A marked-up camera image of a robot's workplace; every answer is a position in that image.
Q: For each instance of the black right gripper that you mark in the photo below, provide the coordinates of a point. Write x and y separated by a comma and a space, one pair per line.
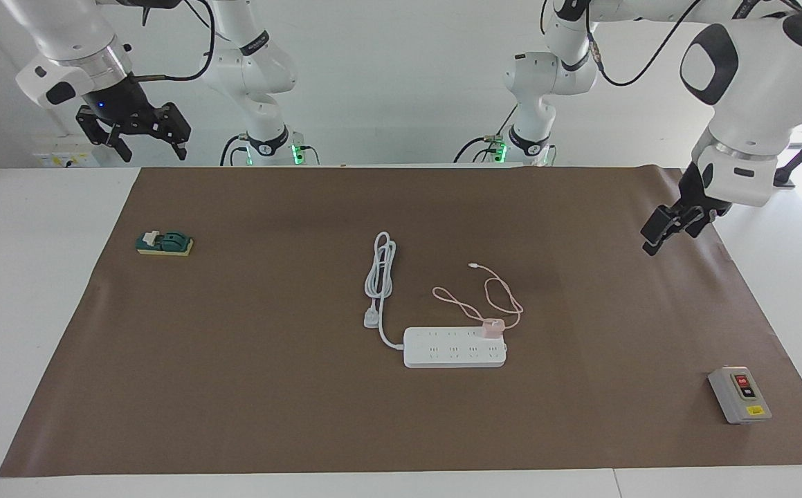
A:
124, 111

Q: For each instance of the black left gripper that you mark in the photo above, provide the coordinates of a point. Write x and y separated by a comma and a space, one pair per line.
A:
695, 204

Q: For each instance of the pink charger adapter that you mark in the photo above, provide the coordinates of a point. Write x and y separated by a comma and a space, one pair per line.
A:
492, 328

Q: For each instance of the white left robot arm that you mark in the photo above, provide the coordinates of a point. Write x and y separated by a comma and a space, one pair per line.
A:
753, 90

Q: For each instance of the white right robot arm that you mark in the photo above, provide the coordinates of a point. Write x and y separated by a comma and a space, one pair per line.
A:
61, 28

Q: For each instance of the white power strip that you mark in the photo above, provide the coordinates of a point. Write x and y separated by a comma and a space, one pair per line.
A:
449, 349

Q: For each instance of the brown table mat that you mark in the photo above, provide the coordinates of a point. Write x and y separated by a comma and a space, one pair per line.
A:
234, 387

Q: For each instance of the white wall outlet box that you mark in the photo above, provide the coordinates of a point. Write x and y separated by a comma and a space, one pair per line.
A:
61, 153

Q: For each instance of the green knife switch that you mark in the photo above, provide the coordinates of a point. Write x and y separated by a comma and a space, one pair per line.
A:
165, 243

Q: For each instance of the grey on-off switch box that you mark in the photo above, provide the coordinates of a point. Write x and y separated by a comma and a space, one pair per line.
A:
740, 395

